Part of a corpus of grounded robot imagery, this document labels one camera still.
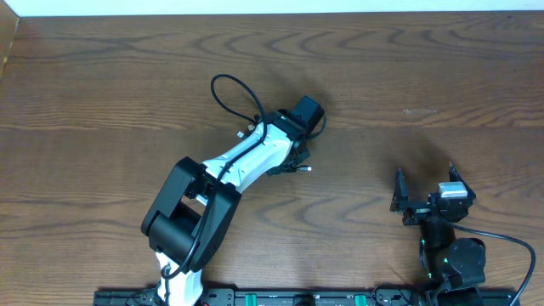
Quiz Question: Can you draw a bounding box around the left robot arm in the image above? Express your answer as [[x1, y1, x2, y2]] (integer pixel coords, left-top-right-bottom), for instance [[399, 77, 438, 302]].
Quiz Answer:
[[141, 108, 324, 305]]

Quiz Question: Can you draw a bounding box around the white usb cable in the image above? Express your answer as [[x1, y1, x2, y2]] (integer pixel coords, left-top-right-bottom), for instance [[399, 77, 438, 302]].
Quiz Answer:
[[235, 122, 313, 173]]

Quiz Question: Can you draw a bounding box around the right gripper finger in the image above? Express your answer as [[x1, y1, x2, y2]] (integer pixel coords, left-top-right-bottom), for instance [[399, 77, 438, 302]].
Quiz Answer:
[[448, 162, 469, 190], [390, 168, 409, 212]]

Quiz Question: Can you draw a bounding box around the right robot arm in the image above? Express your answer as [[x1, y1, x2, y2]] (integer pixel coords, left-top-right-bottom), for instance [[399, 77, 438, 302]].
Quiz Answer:
[[390, 166, 486, 305]]

